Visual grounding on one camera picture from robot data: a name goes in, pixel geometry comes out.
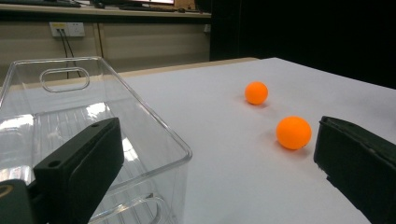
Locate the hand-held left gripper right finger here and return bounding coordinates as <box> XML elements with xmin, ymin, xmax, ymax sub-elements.
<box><xmin>313</xmin><ymin>115</ymin><xmax>396</xmax><ymax>224</ymax></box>

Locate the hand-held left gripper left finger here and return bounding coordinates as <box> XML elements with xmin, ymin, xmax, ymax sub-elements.
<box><xmin>33</xmin><ymin>117</ymin><xmax>125</xmax><ymax>224</ymax></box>

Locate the clear plastic container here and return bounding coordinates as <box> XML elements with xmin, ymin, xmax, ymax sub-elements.
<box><xmin>0</xmin><ymin>55</ymin><xmax>193</xmax><ymax>224</ymax></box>

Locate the orange ping-pong ball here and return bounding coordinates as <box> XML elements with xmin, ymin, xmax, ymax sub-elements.
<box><xmin>244</xmin><ymin>80</ymin><xmax>269</xmax><ymax>105</ymax></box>
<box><xmin>276</xmin><ymin>116</ymin><xmax>313</xmax><ymax>151</ymax></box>

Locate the white table mat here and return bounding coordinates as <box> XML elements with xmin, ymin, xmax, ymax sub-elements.
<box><xmin>120</xmin><ymin>57</ymin><xmax>396</xmax><ymax>224</ymax></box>

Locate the beige wooden counter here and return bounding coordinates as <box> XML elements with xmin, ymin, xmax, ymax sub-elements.
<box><xmin>0</xmin><ymin>3</ymin><xmax>212</xmax><ymax>82</ymax></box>

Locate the black curtain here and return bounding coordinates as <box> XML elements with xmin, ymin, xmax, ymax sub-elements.
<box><xmin>209</xmin><ymin>0</ymin><xmax>396</xmax><ymax>90</ymax></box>

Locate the black keyboard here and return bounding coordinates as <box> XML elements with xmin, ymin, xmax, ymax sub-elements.
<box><xmin>0</xmin><ymin>0</ymin><xmax>82</xmax><ymax>8</ymax></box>
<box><xmin>118</xmin><ymin>4</ymin><xmax>188</xmax><ymax>14</ymax></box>

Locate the computer monitor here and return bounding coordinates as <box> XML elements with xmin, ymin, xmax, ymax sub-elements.
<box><xmin>122</xmin><ymin>0</ymin><xmax>176</xmax><ymax>6</ymax></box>

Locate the brown box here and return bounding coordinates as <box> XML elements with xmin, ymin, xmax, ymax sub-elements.
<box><xmin>174</xmin><ymin>0</ymin><xmax>198</xmax><ymax>9</ymax></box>

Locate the black power cable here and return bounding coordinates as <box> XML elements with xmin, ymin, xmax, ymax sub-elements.
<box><xmin>56</xmin><ymin>29</ymin><xmax>70</xmax><ymax>80</ymax></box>
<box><xmin>62</xmin><ymin>29</ymin><xmax>82</xmax><ymax>78</ymax></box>

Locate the white wall socket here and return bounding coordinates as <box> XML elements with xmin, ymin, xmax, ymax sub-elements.
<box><xmin>49</xmin><ymin>21</ymin><xmax>86</xmax><ymax>38</ymax></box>

